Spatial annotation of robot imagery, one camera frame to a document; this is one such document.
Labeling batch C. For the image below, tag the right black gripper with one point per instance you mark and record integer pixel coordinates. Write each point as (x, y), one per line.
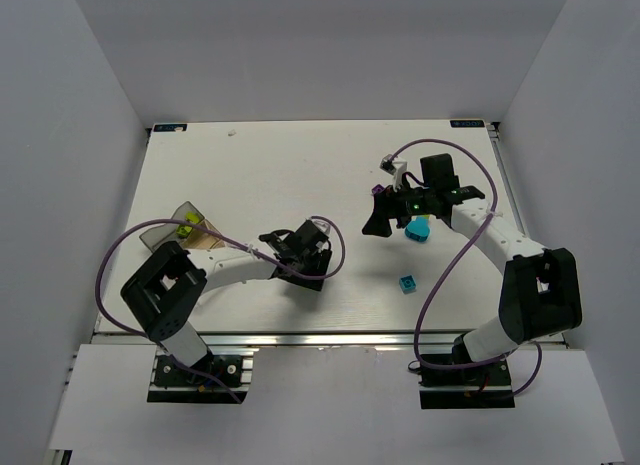
(391, 207)

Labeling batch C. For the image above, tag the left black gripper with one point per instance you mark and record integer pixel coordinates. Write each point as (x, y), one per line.
(310, 273)

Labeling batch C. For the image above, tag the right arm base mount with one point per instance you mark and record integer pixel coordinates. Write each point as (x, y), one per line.
(486, 387)

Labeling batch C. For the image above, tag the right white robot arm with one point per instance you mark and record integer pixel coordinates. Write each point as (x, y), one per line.
(539, 294)

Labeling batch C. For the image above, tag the purple lego brick upside-down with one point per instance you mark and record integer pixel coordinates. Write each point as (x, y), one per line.
(377, 189)

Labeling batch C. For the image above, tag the small cyan lego brick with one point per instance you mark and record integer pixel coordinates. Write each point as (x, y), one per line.
(407, 284)

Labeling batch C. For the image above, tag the clear plastic sorting container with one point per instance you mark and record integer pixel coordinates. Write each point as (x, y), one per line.
(157, 235)

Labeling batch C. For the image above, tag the blue corner label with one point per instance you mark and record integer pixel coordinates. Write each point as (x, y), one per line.
(169, 128)
(470, 123)

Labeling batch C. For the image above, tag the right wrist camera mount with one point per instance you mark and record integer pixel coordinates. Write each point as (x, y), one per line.
(396, 167)

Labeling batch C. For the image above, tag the small green lego brick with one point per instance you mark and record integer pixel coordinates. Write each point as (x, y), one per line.
(183, 231)

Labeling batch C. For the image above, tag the left blue corner label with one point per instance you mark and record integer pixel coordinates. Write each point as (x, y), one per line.
(169, 128)

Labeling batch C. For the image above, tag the right blue corner label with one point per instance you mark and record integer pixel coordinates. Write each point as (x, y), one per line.
(470, 123)

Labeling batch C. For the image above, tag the cyan round lego piece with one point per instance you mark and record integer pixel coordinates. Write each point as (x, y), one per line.
(418, 230)

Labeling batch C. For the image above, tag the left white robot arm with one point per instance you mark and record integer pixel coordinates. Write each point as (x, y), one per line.
(165, 289)

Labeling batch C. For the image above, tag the green lego brick upside-down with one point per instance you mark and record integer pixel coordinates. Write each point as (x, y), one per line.
(192, 218)

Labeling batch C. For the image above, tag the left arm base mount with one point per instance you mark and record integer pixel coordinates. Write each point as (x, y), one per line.
(222, 377)

